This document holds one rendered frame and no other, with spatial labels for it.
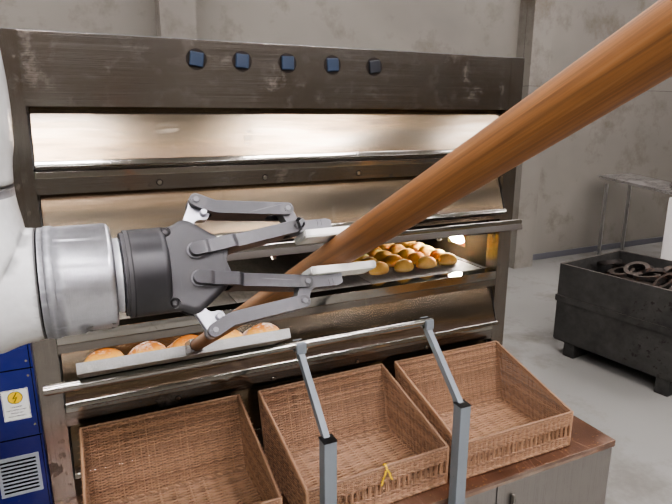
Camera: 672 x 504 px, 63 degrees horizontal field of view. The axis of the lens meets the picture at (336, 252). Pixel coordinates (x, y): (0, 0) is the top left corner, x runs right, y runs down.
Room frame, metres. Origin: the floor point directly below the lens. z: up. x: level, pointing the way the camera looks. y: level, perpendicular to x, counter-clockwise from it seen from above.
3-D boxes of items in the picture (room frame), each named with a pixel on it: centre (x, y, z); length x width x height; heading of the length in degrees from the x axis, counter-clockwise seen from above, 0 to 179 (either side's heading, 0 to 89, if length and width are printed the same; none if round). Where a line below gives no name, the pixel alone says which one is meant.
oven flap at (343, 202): (2.03, 0.09, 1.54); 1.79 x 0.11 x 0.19; 115
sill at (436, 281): (2.05, 0.10, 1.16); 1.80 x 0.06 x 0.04; 115
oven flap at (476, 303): (2.03, 0.09, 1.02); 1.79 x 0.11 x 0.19; 115
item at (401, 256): (2.68, -0.25, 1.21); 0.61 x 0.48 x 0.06; 25
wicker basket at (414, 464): (1.80, -0.05, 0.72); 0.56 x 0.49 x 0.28; 116
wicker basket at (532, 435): (2.05, -0.59, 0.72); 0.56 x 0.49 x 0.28; 114
